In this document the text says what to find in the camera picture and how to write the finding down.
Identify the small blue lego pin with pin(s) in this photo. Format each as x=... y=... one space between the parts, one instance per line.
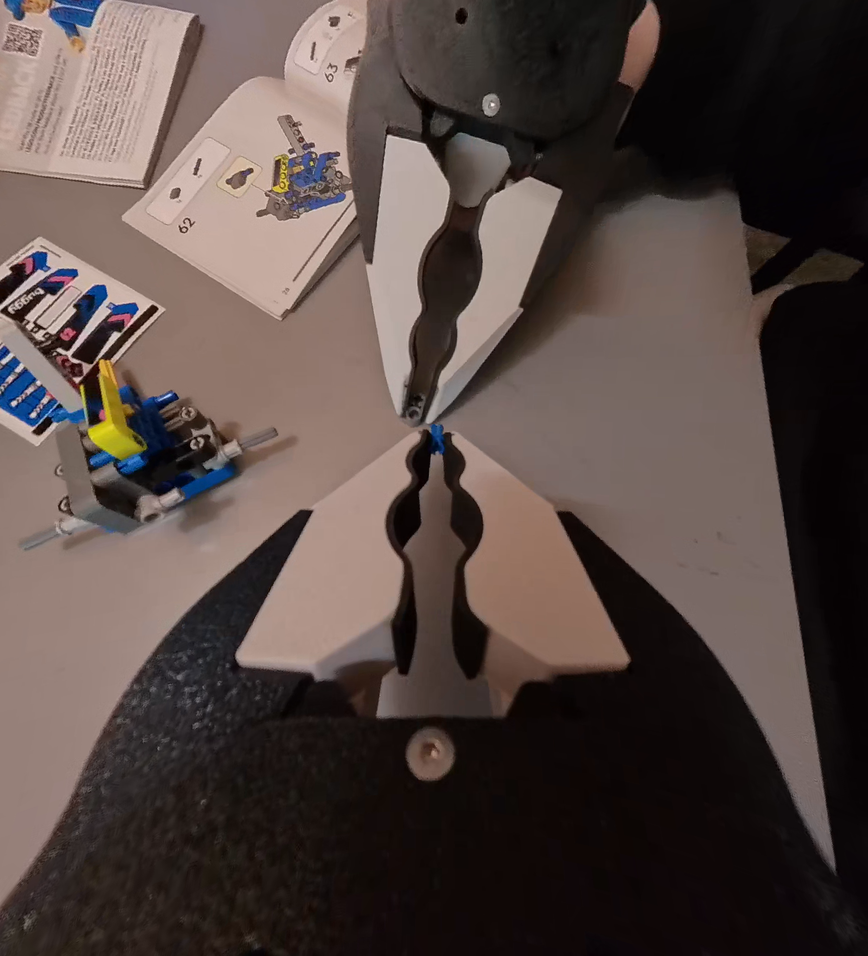
x=438 y=437

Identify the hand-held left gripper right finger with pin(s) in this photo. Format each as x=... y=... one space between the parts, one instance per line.
x=538 y=597

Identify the person's dark trousers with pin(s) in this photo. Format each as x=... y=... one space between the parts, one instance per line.
x=844 y=523

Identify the small black lego connector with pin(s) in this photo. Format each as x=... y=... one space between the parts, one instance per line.
x=413 y=403

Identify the partly built lego vehicle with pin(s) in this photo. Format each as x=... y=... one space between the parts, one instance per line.
x=128 y=448

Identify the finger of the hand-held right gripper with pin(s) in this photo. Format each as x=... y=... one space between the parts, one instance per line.
x=397 y=246
x=516 y=246

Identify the person's right forearm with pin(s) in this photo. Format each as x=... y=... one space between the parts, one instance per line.
x=762 y=89

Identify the lego sticker sheet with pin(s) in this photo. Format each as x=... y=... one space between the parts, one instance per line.
x=1 y=373

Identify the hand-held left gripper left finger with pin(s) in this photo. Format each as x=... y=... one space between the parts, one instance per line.
x=307 y=597

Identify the white printed leaflet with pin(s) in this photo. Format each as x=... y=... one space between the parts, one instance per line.
x=105 y=97

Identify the open lego instruction booklet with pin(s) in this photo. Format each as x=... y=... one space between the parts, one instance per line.
x=255 y=112

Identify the person's right hand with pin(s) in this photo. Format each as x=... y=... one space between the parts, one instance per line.
x=641 y=48

